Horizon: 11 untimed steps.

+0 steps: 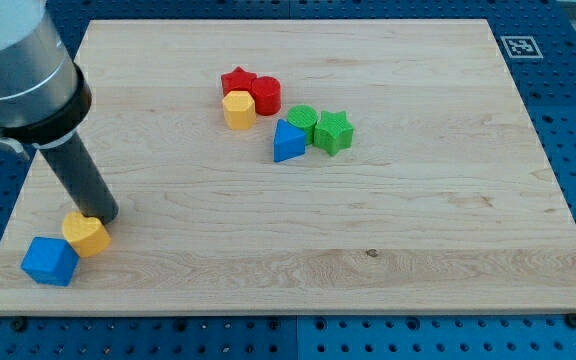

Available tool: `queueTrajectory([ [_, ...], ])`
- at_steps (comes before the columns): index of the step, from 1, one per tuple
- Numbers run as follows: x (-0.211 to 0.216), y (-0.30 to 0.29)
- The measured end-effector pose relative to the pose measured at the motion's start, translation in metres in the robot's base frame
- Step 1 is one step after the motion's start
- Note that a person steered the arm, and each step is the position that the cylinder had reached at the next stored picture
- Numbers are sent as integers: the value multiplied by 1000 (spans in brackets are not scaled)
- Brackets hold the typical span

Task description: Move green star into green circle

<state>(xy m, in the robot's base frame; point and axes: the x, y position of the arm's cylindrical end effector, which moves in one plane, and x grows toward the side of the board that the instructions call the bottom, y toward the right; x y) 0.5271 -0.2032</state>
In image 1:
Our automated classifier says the yellow heart block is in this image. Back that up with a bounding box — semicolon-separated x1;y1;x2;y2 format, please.
62;212;111;258

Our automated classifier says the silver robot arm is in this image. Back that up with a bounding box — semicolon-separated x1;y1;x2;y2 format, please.
0;0;92;158

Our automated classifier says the yellow hexagon block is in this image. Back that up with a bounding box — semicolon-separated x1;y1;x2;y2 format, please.
222;90;256;130

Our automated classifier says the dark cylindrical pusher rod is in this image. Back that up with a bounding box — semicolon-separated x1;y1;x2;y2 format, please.
40;133;119;224

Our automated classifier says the green cylinder block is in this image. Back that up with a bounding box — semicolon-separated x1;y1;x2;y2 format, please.
287;104;319;145

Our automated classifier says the red cylinder block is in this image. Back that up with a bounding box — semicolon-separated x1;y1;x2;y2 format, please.
250;76;281;116

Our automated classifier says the green star block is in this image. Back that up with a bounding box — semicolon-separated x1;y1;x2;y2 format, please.
313;111;354;156

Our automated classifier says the blue cube block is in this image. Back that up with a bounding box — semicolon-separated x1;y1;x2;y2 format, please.
21;237;80;286

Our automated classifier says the wooden board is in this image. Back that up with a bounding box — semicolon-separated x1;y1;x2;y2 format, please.
0;19;576;317

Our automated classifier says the white fiducial marker tag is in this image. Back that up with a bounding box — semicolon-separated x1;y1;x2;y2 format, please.
501;35;543;59

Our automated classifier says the red star block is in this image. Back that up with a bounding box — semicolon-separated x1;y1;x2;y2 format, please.
220;66;258;96

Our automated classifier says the blue triangle block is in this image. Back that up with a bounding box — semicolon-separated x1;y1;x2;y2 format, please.
273;119;306;162

